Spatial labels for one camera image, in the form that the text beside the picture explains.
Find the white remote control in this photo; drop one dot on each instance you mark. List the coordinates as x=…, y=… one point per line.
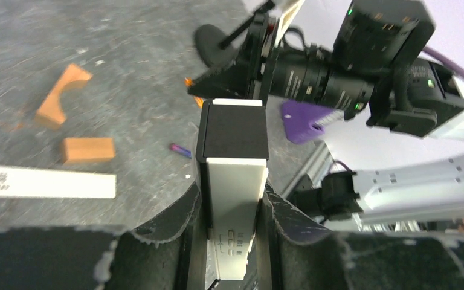
x=230, y=157

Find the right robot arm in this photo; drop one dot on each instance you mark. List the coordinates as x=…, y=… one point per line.
x=374, y=65

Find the purple plastic object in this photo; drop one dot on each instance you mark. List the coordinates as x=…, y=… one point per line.
x=305, y=122

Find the blue purple AAA battery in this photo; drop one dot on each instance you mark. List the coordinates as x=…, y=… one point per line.
x=181, y=150

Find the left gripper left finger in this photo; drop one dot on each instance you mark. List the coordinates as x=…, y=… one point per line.
x=167, y=252

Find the white remote battery cover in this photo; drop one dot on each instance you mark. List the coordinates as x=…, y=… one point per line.
x=25, y=182

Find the black microphone stand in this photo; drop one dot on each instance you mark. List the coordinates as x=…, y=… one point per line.
x=214, y=46

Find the arched wooden block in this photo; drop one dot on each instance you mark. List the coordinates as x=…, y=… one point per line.
x=50, y=113

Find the rectangular wooden block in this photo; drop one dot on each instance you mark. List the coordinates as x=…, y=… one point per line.
x=82, y=150

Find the orange AAA battery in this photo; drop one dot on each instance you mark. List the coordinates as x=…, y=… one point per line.
x=189, y=83

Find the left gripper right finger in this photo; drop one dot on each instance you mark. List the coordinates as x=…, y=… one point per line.
x=295, y=252

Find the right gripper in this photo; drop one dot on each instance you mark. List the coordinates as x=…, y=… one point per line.
x=238, y=79

